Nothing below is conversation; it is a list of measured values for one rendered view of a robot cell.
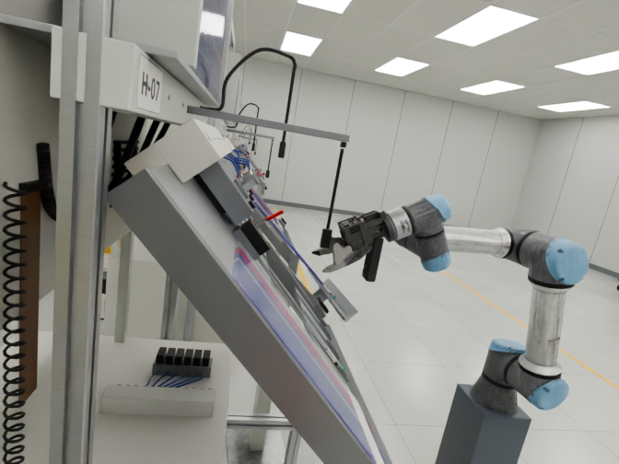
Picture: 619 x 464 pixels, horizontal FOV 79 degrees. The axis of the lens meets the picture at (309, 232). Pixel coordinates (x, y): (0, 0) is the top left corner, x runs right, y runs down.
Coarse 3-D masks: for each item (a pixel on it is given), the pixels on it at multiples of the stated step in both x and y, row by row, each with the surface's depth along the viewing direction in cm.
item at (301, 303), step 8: (296, 288) 124; (296, 296) 118; (304, 304) 118; (304, 312) 106; (312, 312) 126; (312, 320) 114; (320, 328) 119; (312, 336) 95; (328, 336) 122; (320, 344) 97; (328, 344) 110; (336, 352) 114; (328, 360) 95; (336, 368) 99; (344, 376) 100
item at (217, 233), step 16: (160, 176) 55; (176, 176) 65; (176, 192) 58; (192, 192) 68; (192, 208) 61; (208, 208) 73; (208, 224) 65; (224, 224) 78; (240, 224) 98; (208, 240) 58; (224, 240) 68; (224, 256) 61
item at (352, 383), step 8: (328, 328) 129; (336, 344) 118; (344, 360) 110; (352, 376) 102; (352, 384) 99; (352, 392) 97; (360, 392) 96; (360, 400) 93; (368, 416) 87; (376, 432) 82; (376, 440) 81; (384, 448) 78; (384, 456) 76
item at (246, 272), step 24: (240, 264) 63; (264, 288) 70; (264, 312) 58; (288, 312) 78; (288, 336) 64; (312, 360) 70; (336, 384) 78; (336, 408) 64; (360, 408) 88; (360, 432) 70
